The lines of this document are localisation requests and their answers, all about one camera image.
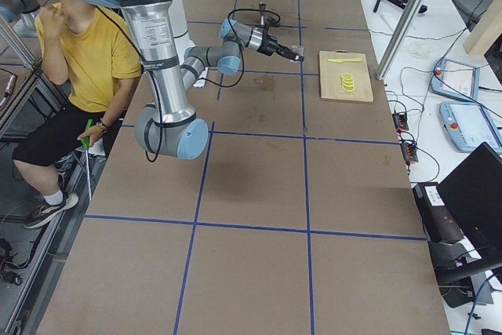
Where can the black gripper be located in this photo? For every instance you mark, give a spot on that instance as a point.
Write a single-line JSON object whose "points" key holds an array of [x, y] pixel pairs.
{"points": [[269, 45]]}

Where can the clear glass beaker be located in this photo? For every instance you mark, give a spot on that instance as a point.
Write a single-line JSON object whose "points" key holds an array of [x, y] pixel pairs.
{"points": [[299, 54]]}

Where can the steel double jigger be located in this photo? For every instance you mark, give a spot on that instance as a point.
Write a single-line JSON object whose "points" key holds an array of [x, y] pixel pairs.
{"points": [[262, 10]]}

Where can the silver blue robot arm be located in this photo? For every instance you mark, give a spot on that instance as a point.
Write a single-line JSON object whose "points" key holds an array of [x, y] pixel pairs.
{"points": [[170, 126]]}

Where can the yellow plastic knife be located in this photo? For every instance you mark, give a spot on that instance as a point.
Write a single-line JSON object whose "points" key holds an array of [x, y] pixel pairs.
{"points": [[344, 60]]}

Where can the bamboo cutting board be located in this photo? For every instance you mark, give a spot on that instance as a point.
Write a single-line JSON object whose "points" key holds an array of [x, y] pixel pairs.
{"points": [[331, 83]]}

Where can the crumpled white plastic wrap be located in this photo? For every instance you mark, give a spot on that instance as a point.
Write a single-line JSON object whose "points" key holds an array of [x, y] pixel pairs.
{"points": [[419, 50]]}

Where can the upper orange circuit board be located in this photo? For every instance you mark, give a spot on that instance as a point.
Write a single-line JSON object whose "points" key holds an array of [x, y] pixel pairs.
{"points": [[400, 119]]}

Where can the orange circuit board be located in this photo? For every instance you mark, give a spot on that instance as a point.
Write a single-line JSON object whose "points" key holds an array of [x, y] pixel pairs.
{"points": [[400, 119], [409, 151]]}

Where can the lower orange circuit board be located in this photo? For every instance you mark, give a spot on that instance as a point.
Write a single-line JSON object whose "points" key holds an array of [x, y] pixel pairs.
{"points": [[409, 151]]}

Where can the upper blue teach pendant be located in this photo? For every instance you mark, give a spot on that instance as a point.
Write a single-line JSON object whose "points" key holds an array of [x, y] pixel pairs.
{"points": [[455, 80]]}

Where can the blue teach pendant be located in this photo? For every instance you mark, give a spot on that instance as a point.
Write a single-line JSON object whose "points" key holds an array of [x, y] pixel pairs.
{"points": [[455, 80], [468, 125]]}

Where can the lower blue teach pendant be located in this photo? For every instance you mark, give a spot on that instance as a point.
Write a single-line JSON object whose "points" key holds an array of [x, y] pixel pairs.
{"points": [[468, 125]]}

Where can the person in yellow shirt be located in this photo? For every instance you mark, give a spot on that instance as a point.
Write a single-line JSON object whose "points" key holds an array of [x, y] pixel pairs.
{"points": [[86, 46]]}

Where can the black desktop box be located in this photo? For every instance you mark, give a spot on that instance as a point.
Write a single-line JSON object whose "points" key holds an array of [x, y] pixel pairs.
{"points": [[437, 220]]}

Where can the black computer monitor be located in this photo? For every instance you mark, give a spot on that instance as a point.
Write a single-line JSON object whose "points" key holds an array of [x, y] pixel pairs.
{"points": [[472, 196]]}

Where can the aluminium frame post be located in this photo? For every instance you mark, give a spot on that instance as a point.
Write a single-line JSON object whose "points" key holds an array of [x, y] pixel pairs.
{"points": [[401, 30]]}

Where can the green handled scissors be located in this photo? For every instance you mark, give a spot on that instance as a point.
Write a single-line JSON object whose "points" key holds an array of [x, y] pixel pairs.
{"points": [[85, 148]]}

